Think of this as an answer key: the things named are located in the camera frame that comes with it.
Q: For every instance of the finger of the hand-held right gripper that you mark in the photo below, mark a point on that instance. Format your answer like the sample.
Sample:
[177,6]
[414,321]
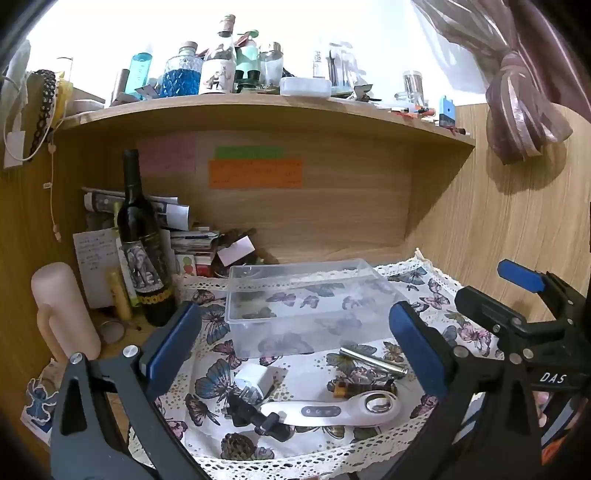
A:
[517,274]
[485,307]

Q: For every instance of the pink sticky note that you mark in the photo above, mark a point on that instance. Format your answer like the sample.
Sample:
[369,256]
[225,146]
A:
[166,154]

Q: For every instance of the mint green binoculars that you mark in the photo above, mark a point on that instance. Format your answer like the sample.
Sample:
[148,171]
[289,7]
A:
[247,69]

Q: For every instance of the faceted glass bottle blue liquid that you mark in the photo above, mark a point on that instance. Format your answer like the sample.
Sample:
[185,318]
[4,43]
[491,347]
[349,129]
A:
[181,76]

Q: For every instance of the clear bottle with picture label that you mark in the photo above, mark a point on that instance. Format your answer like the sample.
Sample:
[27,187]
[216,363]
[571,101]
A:
[218,69]

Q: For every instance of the small brown bottle white tag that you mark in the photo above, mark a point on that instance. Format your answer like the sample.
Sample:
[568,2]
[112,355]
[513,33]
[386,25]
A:
[235,251]

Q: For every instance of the dark wine bottle elephant label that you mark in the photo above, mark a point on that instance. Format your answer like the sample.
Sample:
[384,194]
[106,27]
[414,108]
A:
[143,258]

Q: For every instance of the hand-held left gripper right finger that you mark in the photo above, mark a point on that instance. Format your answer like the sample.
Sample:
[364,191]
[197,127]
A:
[415,350]

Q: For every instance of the clear plastic container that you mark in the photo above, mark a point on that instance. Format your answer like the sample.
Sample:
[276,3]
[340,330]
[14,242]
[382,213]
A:
[314,304]

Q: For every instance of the white handheld massager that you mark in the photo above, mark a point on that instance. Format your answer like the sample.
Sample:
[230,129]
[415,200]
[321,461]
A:
[323,410]

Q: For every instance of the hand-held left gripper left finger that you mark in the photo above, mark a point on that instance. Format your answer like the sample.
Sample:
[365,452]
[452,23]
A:
[173,339]

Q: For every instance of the green sticky note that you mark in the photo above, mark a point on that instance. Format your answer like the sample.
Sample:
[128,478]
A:
[248,152]

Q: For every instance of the orange sticky note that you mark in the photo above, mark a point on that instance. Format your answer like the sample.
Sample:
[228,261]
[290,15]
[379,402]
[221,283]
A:
[256,174]

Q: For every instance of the empty clear glass jar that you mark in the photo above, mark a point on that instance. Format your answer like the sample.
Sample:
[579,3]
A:
[413,85]

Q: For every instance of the wooden shelf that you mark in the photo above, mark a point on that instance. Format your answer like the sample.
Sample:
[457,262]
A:
[258,115]

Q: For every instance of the small blue box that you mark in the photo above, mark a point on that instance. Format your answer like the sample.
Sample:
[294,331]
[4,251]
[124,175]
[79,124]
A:
[446,110]

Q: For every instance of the person's right hand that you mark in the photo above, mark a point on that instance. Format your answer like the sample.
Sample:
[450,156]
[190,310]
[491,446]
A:
[544,408]

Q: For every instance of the pink tied curtain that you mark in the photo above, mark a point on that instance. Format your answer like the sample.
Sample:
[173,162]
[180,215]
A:
[521,92]

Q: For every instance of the black lace band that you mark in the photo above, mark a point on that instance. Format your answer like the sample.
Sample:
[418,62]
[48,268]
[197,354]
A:
[44,110]

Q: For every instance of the stack of papers and booklets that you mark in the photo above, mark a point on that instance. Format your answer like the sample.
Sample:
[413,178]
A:
[173,214]

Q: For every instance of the white charger adapter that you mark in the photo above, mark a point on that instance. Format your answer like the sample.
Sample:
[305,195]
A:
[255,379]

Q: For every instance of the white round box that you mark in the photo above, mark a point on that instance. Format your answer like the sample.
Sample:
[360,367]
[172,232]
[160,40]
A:
[305,86]

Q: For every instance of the yellow tube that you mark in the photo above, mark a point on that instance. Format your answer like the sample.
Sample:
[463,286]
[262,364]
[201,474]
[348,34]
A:
[119,295]

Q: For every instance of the small orange brown connector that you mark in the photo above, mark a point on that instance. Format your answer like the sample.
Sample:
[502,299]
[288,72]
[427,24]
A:
[344,389]

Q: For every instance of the light blue plastic bottle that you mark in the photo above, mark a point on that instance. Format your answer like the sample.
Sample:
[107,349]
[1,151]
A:
[141,74]

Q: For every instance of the black clip mount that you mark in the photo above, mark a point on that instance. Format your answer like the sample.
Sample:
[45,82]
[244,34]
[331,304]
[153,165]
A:
[251,413]

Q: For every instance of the glass jar with metal lid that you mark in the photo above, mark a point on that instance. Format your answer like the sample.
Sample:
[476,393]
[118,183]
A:
[271,64]

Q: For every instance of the butterfly print lace tablecloth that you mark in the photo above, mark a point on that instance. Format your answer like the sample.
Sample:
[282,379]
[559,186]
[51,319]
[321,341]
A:
[300,378]

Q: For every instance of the handwritten white paper note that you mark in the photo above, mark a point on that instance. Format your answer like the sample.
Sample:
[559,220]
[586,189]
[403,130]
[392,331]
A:
[94,258]

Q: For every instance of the pink plastic mug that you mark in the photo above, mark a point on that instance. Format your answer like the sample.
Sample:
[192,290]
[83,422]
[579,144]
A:
[62,309]

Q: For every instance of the blue cartoon sticker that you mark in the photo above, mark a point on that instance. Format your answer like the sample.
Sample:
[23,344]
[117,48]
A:
[39,406]

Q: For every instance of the silver metal tube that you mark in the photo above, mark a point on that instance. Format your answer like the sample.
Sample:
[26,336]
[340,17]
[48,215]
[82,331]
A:
[371,361]

